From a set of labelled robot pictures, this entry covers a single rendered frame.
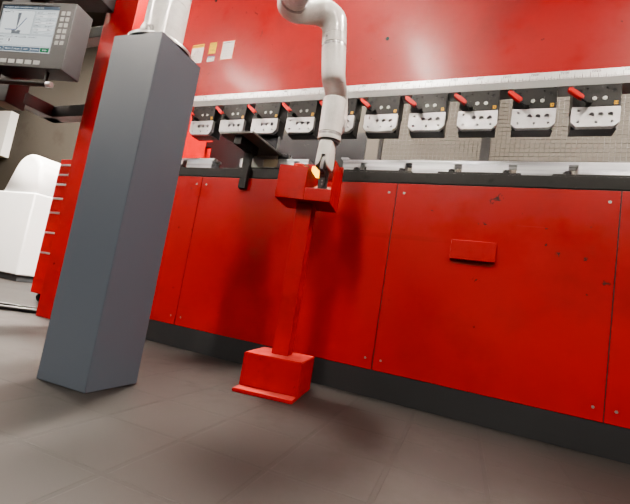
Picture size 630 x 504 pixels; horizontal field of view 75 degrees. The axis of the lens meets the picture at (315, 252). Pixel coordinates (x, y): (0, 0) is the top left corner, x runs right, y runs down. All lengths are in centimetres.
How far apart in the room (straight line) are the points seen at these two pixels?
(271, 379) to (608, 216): 121
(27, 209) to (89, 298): 404
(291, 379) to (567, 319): 91
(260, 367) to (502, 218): 98
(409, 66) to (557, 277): 108
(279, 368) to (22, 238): 414
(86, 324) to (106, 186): 38
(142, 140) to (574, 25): 163
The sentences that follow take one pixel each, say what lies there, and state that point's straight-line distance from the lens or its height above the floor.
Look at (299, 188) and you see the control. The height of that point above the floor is 70.
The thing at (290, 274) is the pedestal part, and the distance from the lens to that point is 144.
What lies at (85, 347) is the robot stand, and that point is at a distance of 124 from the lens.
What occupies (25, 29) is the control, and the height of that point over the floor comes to 145.
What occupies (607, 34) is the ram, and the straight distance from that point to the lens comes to 202.
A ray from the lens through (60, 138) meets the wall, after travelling 676.
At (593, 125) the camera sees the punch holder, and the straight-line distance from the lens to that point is 184.
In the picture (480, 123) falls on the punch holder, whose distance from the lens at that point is 183.
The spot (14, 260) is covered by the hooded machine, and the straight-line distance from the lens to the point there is 524.
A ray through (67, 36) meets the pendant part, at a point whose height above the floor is 142.
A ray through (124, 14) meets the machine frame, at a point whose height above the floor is 172.
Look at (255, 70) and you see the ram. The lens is 235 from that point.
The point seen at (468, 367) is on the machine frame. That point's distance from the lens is 155.
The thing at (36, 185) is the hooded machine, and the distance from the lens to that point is 530.
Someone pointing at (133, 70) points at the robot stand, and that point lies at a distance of 137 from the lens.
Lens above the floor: 34
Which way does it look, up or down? 6 degrees up
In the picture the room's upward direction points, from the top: 9 degrees clockwise
